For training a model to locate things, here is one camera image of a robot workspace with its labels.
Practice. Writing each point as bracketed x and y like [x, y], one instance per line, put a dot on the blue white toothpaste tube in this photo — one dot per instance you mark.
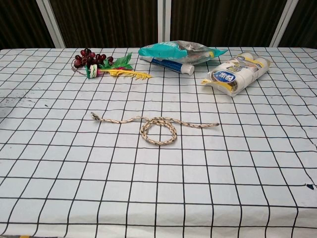
[171, 65]

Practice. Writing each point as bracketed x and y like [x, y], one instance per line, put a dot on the dark ribbed partition panel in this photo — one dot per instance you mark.
[106, 22]
[223, 22]
[304, 22]
[17, 22]

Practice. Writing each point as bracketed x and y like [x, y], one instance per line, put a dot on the white black-checked tablecloth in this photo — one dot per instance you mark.
[158, 186]

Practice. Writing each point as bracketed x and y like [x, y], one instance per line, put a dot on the dark red fake grapes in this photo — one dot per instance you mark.
[85, 58]

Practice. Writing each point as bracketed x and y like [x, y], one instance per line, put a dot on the white roll multipack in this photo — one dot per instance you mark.
[237, 77]

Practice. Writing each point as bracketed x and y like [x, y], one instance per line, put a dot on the white partition frame post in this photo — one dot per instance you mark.
[284, 24]
[54, 29]
[163, 24]

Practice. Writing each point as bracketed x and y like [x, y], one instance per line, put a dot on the teal clear snack bag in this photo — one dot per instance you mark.
[158, 50]

